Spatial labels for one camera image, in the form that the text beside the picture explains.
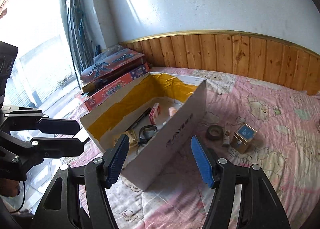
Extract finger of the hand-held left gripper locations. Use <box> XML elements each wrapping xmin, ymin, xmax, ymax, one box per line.
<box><xmin>0</xmin><ymin>105</ymin><xmax>80</xmax><ymax>136</ymax></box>
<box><xmin>0</xmin><ymin>129</ymin><xmax>85</xmax><ymax>167</ymax></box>

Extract red and white staple box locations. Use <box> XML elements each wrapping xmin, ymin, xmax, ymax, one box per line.
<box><xmin>149</xmin><ymin>102</ymin><xmax>160</xmax><ymax>126</ymax></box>

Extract black-framed eyeglasses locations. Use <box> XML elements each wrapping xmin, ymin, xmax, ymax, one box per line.
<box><xmin>137</xmin><ymin>124</ymin><xmax>159</xmax><ymax>146</ymax></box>

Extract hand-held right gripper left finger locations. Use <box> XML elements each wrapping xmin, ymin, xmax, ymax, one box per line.
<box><xmin>31</xmin><ymin>134</ymin><xmax>130</xmax><ymax>229</ymax></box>

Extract black cable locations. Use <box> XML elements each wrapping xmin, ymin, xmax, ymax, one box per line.
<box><xmin>7</xmin><ymin>181</ymin><xmax>27</xmax><ymax>213</ymax></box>

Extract metal window grille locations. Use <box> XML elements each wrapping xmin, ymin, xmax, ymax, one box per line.
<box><xmin>60</xmin><ymin>0</ymin><xmax>105</xmax><ymax>74</ymax></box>

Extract person's left hand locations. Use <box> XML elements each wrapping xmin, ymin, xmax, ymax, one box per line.
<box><xmin>0</xmin><ymin>179</ymin><xmax>22</xmax><ymax>198</ymax></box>

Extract white cardboard box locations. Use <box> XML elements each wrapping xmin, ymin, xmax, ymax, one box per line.
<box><xmin>79</xmin><ymin>71</ymin><xmax>207</xmax><ymax>191</ymax></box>

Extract black marker pen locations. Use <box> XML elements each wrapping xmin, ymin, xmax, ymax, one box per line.
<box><xmin>125</xmin><ymin>107</ymin><xmax>152</xmax><ymax>132</ymax></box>

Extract dark red robot toy box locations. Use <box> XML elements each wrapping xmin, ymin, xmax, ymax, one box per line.
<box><xmin>80</xmin><ymin>48</ymin><xmax>146</xmax><ymax>93</ymax></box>

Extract small gold metal object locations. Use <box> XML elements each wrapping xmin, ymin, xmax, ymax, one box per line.
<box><xmin>126</xmin><ymin>130</ymin><xmax>139</xmax><ymax>146</ymax></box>

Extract gold square tin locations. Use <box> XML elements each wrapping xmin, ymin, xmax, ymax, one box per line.
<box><xmin>230</xmin><ymin>123</ymin><xmax>258</xmax><ymax>154</ymax></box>

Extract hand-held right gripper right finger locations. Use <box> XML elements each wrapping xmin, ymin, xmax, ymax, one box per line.
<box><xmin>190</xmin><ymin>135</ymin><xmax>292</xmax><ymax>229</ymax></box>

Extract dark tape roll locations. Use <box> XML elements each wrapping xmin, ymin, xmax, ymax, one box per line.
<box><xmin>206</xmin><ymin>125</ymin><xmax>224</xmax><ymax>141</ymax></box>

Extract red puzzle box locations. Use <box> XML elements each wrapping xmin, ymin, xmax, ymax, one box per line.
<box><xmin>84</xmin><ymin>63</ymin><xmax>150</xmax><ymax>112</ymax></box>

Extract pink printed blanket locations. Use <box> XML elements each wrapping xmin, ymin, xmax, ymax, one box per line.
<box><xmin>25</xmin><ymin>66</ymin><xmax>320</xmax><ymax>229</ymax></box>

